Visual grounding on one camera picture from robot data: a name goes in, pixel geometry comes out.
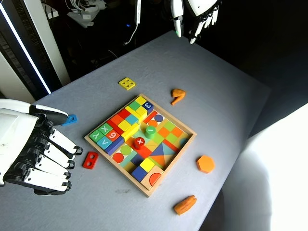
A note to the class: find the yellow four-hole block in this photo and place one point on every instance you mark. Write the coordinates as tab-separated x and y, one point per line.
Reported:
127	83

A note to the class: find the orange hexagon block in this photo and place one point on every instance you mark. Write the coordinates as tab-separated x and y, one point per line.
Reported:
205	164

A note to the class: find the red two-hole block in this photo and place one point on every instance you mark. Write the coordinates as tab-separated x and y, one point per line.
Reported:
90	160

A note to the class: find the blue block with hole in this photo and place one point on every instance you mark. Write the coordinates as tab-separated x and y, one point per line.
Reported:
73	119

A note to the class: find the wooden puzzle tray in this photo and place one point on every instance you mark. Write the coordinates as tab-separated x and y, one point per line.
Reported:
172	138

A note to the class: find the bent orange toy carrot piece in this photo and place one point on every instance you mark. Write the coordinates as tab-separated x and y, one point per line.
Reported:
178	95

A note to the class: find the grey table cloth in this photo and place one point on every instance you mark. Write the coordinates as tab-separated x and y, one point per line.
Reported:
216	96

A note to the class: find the straight orange toy carrot piece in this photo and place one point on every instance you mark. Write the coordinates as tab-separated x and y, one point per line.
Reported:
185	205

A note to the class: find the white bar device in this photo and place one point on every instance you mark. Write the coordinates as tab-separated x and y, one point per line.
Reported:
138	12

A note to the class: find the white plastic device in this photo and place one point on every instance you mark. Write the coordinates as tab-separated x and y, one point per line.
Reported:
81	18

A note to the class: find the white light strip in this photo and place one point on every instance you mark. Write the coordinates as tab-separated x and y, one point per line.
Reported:
24	45

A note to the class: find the white frame post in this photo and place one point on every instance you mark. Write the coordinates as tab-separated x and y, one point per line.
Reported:
48	36

